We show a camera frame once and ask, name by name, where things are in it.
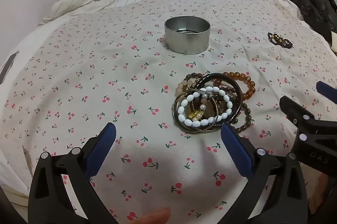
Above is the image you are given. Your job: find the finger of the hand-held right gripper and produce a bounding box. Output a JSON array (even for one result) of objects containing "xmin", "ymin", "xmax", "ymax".
[
  {"xmin": 317, "ymin": 81, "xmax": 337, "ymax": 104},
  {"xmin": 279, "ymin": 96, "xmax": 337, "ymax": 136}
]

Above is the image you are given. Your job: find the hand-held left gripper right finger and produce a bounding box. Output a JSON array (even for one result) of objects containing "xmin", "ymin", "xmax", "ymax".
[{"xmin": 221, "ymin": 124, "xmax": 308, "ymax": 224}]

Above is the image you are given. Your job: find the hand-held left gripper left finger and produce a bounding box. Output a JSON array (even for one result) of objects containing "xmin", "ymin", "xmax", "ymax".
[{"xmin": 28, "ymin": 123, "xmax": 118, "ymax": 224}]

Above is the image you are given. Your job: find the thin metal bangle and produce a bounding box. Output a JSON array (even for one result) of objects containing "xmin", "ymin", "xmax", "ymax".
[{"xmin": 173, "ymin": 90, "xmax": 220, "ymax": 134}]

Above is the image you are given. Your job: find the dark brown bead bracelet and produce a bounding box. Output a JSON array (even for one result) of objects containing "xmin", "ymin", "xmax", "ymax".
[{"xmin": 213, "ymin": 85, "xmax": 253, "ymax": 134}]

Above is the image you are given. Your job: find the pearl bracelet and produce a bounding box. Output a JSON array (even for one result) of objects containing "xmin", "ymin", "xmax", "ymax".
[{"xmin": 193, "ymin": 91, "xmax": 211, "ymax": 111}]

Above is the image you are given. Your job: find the black cord bracelet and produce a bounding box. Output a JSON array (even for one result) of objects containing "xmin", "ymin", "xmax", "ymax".
[{"xmin": 196, "ymin": 72, "xmax": 243, "ymax": 127}]

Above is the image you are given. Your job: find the white bead bracelet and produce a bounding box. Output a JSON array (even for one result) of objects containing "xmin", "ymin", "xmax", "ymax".
[{"xmin": 177, "ymin": 86, "xmax": 233, "ymax": 128}]

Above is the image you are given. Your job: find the amber bead bracelet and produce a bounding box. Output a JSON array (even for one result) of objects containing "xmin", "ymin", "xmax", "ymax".
[{"xmin": 211, "ymin": 71, "xmax": 256, "ymax": 102}]

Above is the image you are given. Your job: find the beige bead bracelet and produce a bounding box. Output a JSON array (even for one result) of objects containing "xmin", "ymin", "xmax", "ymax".
[{"xmin": 176, "ymin": 72, "xmax": 208, "ymax": 95}]

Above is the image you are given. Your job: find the round silver metal tin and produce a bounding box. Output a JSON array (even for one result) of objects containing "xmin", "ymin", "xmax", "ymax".
[{"xmin": 164, "ymin": 17, "xmax": 211, "ymax": 55}]

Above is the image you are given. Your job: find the person's left hand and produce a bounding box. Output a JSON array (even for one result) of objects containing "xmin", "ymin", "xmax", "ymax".
[{"xmin": 138, "ymin": 207, "xmax": 171, "ymax": 224}]

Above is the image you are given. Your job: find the cherry print bed sheet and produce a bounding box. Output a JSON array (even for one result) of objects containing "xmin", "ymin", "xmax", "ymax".
[{"xmin": 0, "ymin": 0, "xmax": 337, "ymax": 224}]

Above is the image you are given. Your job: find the black jacket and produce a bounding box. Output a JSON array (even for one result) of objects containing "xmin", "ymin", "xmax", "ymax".
[{"xmin": 284, "ymin": 0, "xmax": 337, "ymax": 42}]

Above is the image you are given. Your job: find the small dark gold-beaded bracelet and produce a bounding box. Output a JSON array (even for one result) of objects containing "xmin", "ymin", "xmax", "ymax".
[{"xmin": 267, "ymin": 32, "xmax": 293, "ymax": 49}]

